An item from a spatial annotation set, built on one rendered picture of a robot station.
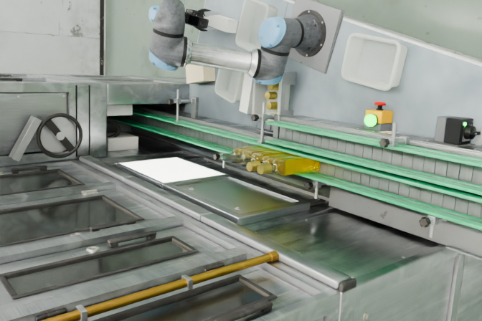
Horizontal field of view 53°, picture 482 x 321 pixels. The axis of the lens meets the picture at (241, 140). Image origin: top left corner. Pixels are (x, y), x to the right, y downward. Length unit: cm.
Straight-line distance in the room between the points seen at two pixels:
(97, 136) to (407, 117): 148
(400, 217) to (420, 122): 33
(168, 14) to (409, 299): 123
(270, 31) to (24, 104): 117
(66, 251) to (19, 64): 389
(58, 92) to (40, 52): 285
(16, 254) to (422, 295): 115
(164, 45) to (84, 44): 362
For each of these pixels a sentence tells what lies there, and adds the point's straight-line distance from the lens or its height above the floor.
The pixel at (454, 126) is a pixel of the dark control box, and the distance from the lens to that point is 161.
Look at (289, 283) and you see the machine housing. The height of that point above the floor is 143.
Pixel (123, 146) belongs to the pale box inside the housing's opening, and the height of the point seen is 109.
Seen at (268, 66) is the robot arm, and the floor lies 97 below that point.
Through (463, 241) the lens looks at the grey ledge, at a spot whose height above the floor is 88.
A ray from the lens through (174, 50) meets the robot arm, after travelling 183.
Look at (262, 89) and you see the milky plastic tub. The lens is 219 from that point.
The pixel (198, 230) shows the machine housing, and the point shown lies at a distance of 155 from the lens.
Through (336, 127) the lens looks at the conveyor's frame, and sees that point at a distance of 180.
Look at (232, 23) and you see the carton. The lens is 240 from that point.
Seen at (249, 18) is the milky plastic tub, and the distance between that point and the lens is 231.
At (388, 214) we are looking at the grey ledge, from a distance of 171.
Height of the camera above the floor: 227
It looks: 40 degrees down
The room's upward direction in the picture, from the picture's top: 95 degrees counter-clockwise
